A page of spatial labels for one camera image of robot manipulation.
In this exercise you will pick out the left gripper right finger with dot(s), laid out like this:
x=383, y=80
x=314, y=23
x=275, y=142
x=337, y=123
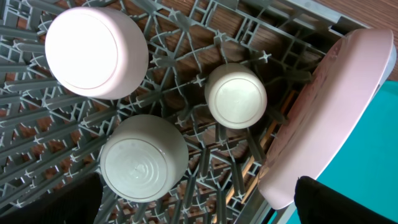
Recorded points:
x=317, y=203

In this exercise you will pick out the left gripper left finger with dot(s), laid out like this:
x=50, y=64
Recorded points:
x=77, y=202

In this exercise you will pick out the pale green bowl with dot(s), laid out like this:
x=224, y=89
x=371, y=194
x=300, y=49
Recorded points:
x=144, y=158

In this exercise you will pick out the large pink dinner plate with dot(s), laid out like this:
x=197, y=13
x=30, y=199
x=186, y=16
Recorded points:
x=325, y=112

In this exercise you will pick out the wooden chopstick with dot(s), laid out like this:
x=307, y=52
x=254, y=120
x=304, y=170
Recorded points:
x=230, y=166

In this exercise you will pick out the pale green cup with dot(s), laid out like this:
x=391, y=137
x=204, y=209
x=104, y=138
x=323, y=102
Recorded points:
x=236, y=97

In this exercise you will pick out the grey plastic dishwasher rack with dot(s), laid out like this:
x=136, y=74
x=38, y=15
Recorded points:
x=51, y=137

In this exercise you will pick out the teal plastic serving tray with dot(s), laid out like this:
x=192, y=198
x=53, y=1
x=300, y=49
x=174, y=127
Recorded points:
x=365, y=168

